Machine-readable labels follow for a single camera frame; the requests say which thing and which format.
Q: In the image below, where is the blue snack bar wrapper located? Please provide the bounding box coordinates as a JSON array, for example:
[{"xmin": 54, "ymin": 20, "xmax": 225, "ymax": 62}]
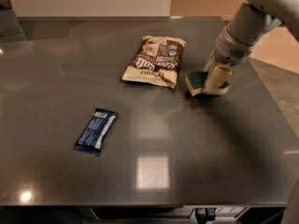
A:
[{"xmin": 74, "ymin": 108, "xmax": 119, "ymax": 156}]

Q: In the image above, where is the brown sea salt chip bag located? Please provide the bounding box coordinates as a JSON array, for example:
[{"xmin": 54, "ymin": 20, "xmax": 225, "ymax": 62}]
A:
[{"xmin": 122, "ymin": 35, "xmax": 186, "ymax": 89}]

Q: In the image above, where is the green and yellow sponge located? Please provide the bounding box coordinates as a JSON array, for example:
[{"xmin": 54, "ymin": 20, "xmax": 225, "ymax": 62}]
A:
[{"xmin": 185, "ymin": 71, "xmax": 230, "ymax": 96}]

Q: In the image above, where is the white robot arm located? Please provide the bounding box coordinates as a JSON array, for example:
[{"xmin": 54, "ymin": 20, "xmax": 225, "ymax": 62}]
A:
[{"xmin": 203, "ymin": 0, "xmax": 299, "ymax": 95}]

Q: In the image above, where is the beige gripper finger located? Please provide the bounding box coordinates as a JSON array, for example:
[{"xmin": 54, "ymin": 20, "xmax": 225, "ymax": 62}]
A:
[
  {"xmin": 204, "ymin": 51, "xmax": 218, "ymax": 73},
  {"xmin": 203, "ymin": 64, "xmax": 232, "ymax": 93}
]

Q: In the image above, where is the black knob under table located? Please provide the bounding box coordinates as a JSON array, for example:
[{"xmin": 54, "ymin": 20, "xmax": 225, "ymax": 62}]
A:
[{"xmin": 195, "ymin": 208, "xmax": 216, "ymax": 224}]

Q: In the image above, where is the white label under table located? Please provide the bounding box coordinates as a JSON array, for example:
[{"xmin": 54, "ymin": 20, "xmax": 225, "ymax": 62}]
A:
[{"xmin": 216, "ymin": 207, "xmax": 246, "ymax": 218}]

